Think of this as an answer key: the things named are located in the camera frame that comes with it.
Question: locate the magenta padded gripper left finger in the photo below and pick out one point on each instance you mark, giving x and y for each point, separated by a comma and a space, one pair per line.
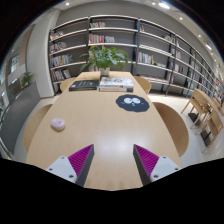
74, 168

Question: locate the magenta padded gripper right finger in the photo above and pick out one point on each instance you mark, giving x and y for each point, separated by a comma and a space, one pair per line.
152, 167

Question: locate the white pink computer mouse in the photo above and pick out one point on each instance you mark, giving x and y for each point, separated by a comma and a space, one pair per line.
57, 124

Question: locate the dark cloud-shaped mouse pad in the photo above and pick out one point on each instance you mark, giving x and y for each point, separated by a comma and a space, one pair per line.
132, 103

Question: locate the right near wooden chair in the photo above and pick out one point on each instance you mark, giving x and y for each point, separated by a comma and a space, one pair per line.
175, 126

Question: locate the left near wooden chair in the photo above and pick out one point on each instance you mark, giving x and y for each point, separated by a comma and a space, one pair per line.
32, 125

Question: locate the wooden chair at right table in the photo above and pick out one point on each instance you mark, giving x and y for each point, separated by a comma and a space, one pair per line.
202, 103

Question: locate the wooden side table right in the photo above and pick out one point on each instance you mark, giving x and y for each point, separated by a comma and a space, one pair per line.
210, 128

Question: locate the black book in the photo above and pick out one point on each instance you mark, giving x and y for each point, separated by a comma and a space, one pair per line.
84, 85

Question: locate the right far wooden chair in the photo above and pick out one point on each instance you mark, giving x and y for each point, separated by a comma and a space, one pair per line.
143, 83

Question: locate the left far wooden chair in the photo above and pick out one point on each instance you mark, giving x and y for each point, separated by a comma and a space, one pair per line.
66, 83

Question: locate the white red book stack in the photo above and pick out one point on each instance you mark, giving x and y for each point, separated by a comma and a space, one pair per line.
116, 84

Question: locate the small plant on left ledge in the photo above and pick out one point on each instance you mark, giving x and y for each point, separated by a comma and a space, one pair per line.
26, 79

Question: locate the large grey white bookshelf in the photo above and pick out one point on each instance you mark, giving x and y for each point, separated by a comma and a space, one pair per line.
169, 62

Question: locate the green potted plant white pot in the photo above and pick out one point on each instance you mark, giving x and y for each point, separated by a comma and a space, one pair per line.
104, 58

